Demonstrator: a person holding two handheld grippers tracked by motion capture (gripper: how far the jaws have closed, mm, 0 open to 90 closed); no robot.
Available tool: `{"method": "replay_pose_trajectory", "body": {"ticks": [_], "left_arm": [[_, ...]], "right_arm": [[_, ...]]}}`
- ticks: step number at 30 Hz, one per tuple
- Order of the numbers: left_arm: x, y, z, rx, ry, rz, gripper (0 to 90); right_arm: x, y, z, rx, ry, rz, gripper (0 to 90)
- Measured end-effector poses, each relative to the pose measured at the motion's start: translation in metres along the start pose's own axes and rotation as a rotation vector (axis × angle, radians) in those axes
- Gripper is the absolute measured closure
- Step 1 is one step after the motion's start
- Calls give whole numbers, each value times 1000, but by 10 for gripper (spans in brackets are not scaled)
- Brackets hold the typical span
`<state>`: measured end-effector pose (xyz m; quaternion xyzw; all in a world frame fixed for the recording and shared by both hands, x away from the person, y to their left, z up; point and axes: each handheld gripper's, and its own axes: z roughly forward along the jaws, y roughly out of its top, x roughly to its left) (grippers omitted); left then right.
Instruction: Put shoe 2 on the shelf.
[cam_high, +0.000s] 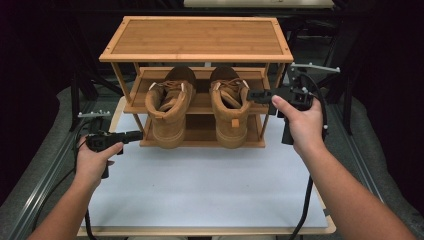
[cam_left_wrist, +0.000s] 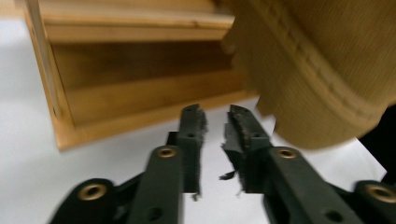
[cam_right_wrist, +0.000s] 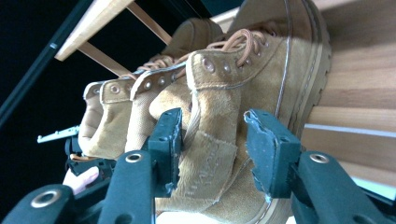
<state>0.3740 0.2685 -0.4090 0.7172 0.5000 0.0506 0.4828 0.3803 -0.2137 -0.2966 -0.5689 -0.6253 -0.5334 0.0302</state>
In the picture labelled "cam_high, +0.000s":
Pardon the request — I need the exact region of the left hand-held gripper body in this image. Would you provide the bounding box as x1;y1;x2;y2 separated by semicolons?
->
77;110;127;180

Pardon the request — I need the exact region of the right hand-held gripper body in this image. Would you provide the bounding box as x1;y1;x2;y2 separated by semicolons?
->
271;63;341;146

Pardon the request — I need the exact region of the brown suede boot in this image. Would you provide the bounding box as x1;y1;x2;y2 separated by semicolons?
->
209;65;253;150
144;65;198;150

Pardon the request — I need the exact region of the wooden shoe rack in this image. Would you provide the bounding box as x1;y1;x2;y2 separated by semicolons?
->
98;15;295;149

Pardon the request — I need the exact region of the person's left hand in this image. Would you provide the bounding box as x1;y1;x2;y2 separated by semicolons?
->
74;141;125;189

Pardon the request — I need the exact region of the person's right hand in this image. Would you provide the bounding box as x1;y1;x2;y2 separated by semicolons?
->
271;94;326;158

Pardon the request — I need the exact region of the black metal stand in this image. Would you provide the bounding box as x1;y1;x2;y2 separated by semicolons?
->
324;13;356;136
68;19;126;132

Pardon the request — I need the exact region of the white table sheet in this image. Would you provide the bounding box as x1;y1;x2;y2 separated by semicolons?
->
81;111;329;229

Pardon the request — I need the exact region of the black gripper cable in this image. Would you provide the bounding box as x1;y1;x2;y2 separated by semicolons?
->
289;73;329;240
31;119;98;240

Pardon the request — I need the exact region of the aluminium frame rail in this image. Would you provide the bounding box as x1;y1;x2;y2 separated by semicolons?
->
328;101;384;203
6;99;96;240

